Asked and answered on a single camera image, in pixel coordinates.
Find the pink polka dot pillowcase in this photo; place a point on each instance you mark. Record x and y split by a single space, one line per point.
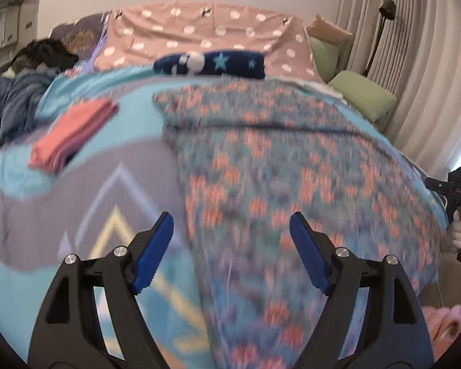
138 35

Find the blue grey patterned bedspread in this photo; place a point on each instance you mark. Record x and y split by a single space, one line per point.
117 185

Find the folded pink coral cloth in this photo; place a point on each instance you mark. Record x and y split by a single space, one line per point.
70 132

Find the green pillow far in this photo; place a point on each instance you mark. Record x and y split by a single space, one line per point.
325 57

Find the beige cushion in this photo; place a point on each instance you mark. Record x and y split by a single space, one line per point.
327 31

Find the purple patterned pillow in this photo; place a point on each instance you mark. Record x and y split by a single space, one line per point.
81 36

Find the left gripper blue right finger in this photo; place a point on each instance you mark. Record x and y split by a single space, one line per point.
314 249

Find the dark blue blanket pile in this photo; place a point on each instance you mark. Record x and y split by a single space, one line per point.
19 98

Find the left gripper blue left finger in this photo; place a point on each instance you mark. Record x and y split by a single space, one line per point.
148 249

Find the navy star fleece garment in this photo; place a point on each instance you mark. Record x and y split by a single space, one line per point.
236 63

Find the green pillow near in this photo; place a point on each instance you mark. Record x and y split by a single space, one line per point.
367 97

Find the black floor lamp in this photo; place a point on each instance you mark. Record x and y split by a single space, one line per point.
387 13

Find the right hand white glove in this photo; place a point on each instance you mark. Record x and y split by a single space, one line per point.
455 230

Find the beige pleated curtain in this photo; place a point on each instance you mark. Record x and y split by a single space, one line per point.
419 61

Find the black clothing pile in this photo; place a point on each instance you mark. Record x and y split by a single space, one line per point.
47 52

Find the floral teal orange garment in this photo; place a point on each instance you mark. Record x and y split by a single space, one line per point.
251 153

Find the green pillow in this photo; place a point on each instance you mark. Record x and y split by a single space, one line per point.
325 57
367 97

